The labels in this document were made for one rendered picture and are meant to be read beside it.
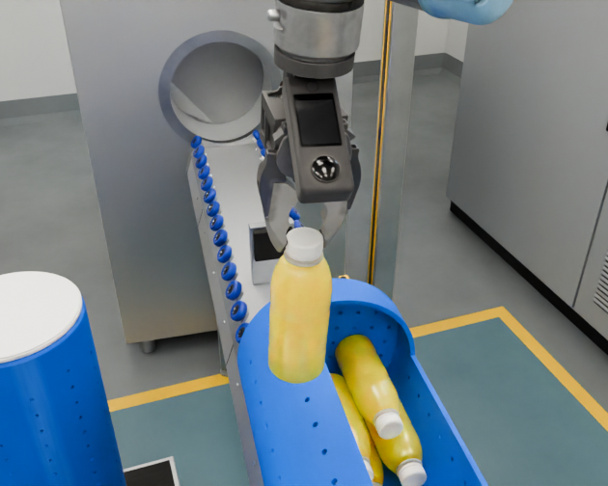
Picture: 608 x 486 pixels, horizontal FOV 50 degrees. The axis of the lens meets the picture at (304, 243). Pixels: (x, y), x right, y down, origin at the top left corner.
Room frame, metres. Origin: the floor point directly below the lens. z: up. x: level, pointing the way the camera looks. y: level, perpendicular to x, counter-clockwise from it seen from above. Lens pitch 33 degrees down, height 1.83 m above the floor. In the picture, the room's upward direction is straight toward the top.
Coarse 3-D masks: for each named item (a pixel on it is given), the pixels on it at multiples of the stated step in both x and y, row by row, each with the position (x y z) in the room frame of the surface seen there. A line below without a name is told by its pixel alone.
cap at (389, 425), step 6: (384, 414) 0.67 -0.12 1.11; (390, 414) 0.67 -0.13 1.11; (396, 414) 0.67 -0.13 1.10; (378, 420) 0.66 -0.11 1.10; (384, 420) 0.65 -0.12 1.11; (390, 420) 0.65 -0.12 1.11; (396, 420) 0.65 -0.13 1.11; (378, 426) 0.65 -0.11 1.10; (384, 426) 0.65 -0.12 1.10; (390, 426) 0.65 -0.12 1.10; (396, 426) 0.65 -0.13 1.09; (402, 426) 0.66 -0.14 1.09; (378, 432) 0.65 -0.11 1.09; (384, 432) 0.65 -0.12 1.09; (390, 432) 0.65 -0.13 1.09; (396, 432) 0.65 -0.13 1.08; (384, 438) 0.65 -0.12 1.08; (390, 438) 0.65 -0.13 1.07
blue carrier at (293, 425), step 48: (336, 288) 0.80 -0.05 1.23; (336, 336) 0.83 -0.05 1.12; (384, 336) 0.85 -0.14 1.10; (288, 384) 0.63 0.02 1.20; (288, 432) 0.57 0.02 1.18; (336, 432) 0.53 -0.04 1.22; (432, 432) 0.68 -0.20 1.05; (288, 480) 0.51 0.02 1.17; (336, 480) 0.48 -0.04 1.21; (384, 480) 0.66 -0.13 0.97; (432, 480) 0.62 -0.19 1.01; (480, 480) 0.56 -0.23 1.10
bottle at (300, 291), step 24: (288, 264) 0.56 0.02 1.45; (312, 264) 0.55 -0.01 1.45; (288, 288) 0.54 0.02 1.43; (312, 288) 0.54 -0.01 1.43; (288, 312) 0.54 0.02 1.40; (312, 312) 0.54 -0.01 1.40; (288, 336) 0.54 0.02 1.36; (312, 336) 0.54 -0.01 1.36; (288, 360) 0.54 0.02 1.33; (312, 360) 0.55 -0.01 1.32
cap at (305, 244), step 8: (288, 232) 0.58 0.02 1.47; (296, 232) 0.58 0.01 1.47; (304, 232) 0.58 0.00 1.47; (312, 232) 0.58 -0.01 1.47; (288, 240) 0.56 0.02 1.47; (296, 240) 0.56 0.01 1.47; (304, 240) 0.56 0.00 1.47; (312, 240) 0.56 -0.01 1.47; (320, 240) 0.56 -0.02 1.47; (288, 248) 0.56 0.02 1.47; (296, 248) 0.55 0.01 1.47; (304, 248) 0.55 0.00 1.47; (312, 248) 0.55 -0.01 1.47; (320, 248) 0.56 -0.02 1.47; (296, 256) 0.55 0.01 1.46; (304, 256) 0.55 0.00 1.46; (312, 256) 0.55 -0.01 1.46
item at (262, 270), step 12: (252, 228) 1.23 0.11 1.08; (264, 228) 1.23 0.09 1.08; (252, 240) 1.23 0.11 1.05; (264, 240) 1.22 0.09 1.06; (252, 252) 1.23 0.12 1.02; (264, 252) 1.22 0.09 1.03; (276, 252) 1.22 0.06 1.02; (252, 264) 1.23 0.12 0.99; (264, 264) 1.23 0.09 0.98; (252, 276) 1.23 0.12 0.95; (264, 276) 1.23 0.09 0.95
